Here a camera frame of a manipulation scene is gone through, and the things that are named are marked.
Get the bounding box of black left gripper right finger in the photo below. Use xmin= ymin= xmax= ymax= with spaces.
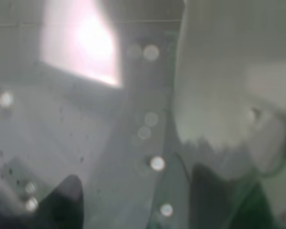
xmin=190 ymin=165 xmax=279 ymax=229

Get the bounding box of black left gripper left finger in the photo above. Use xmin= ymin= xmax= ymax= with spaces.
xmin=0 ymin=175 xmax=84 ymax=229

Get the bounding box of green transparent plastic bottle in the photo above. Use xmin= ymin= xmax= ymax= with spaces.
xmin=0 ymin=0 xmax=286 ymax=229

